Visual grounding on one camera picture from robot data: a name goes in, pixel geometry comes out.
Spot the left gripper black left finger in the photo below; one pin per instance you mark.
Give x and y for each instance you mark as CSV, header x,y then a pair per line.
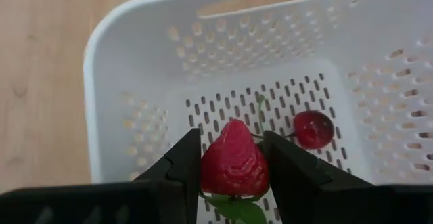
x,y
135,200

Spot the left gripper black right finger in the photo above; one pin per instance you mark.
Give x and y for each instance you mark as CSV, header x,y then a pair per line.
x,y
321,197

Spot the red cherry with stem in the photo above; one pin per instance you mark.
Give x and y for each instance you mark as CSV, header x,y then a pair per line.
x,y
313,129

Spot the red strawberry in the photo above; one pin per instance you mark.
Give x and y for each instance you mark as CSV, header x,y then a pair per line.
x,y
233,163

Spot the white perforated plastic basket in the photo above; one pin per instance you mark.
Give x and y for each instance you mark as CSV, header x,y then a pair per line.
x,y
135,82

